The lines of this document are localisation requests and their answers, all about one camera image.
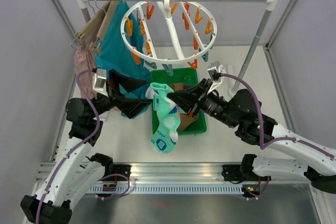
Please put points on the teal shirt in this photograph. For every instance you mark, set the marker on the teal shirt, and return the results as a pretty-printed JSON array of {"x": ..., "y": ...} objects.
[{"x": 116, "y": 55}]

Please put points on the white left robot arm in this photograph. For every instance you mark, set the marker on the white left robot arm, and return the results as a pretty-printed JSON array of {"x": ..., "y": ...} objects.
[{"x": 68, "y": 181}]

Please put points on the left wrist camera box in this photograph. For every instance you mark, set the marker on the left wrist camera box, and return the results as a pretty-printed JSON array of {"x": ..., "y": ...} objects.
[{"x": 99, "y": 80}]

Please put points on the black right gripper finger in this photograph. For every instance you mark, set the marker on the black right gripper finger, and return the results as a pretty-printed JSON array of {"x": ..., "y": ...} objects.
[
  {"x": 185, "y": 101},
  {"x": 198, "y": 90}
]

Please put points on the white round clip hanger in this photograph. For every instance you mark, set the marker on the white round clip hanger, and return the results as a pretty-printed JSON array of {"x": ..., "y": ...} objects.
[{"x": 177, "y": 19}]

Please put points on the mint patterned sock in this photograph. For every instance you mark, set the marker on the mint patterned sock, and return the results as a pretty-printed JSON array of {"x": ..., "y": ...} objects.
[{"x": 168, "y": 113}]

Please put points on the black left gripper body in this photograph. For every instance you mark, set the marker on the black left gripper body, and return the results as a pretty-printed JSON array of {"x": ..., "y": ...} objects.
[{"x": 112, "y": 89}]

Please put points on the beige wooden hanger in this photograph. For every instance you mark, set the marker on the beige wooden hanger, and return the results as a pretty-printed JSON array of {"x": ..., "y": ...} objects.
[
  {"x": 108, "y": 11},
  {"x": 88, "y": 33}
]

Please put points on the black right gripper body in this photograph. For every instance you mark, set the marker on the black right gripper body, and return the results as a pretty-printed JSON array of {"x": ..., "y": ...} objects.
[{"x": 207, "y": 86}]

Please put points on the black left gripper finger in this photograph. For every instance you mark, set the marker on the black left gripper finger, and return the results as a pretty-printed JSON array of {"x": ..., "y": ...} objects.
[
  {"x": 132, "y": 107},
  {"x": 128, "y": 83}
]

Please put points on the white slotted cable duct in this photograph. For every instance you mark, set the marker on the white slotted cable duct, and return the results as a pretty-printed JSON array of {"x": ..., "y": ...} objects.
[{"x": 169, "y": 189}]

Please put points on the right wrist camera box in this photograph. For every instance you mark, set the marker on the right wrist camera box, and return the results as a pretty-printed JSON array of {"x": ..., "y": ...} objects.
[{"x": 215, "y": 70}]

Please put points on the metal clothes rack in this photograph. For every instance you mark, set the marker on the metal clothes rack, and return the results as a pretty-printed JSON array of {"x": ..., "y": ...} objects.
[{"x": 167, "y": 7}]

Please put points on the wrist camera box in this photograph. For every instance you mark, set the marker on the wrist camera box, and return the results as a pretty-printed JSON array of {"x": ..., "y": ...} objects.
[
  {"x": 99, "y": 80},
  {"x": 215, "y": 70}
]

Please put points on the green plastic tray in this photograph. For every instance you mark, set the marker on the green plastic tray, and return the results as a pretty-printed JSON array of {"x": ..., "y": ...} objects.
[{"x": 185, "y": 82}]

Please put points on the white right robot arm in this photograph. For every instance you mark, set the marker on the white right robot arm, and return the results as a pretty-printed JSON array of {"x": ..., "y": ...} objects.
[{"x": 310, "y": 161}]

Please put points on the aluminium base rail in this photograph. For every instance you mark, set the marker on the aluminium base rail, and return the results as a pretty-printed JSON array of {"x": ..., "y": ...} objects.
[{"x": 187, "y": 172}]

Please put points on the brown ribbed sock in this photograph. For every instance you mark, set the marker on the brown ribbed sock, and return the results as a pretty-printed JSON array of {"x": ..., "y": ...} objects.
[{"x": 186, "y": 121}]

